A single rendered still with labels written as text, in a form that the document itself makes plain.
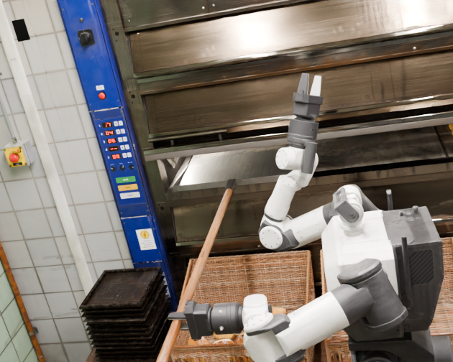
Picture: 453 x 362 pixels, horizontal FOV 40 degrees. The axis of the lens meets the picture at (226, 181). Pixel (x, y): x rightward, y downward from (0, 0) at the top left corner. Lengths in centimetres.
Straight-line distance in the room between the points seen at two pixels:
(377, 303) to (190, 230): 143
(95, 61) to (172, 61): 32
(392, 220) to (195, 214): 123
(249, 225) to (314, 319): 129
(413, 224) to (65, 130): 161
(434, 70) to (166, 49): 103
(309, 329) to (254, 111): 123
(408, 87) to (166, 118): 97
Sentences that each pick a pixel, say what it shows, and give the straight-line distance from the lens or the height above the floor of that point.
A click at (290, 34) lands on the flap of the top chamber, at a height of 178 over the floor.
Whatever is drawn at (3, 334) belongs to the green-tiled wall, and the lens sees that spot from 323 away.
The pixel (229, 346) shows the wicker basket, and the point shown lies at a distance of 247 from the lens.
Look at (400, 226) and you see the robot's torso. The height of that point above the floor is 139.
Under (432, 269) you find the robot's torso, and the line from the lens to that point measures 167.
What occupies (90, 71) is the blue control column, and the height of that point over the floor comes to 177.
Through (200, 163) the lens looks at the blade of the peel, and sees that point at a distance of 296.
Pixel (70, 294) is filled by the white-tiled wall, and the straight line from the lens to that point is 318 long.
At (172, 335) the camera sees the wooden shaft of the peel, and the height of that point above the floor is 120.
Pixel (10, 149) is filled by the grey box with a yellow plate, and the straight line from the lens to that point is 283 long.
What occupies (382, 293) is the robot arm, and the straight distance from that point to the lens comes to 150.
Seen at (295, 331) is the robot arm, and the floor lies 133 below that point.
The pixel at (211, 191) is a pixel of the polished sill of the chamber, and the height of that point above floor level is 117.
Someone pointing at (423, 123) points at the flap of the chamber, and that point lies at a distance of 238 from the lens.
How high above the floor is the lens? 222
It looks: 22 degrees down
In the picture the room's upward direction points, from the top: 12 degrees counter-clockwise
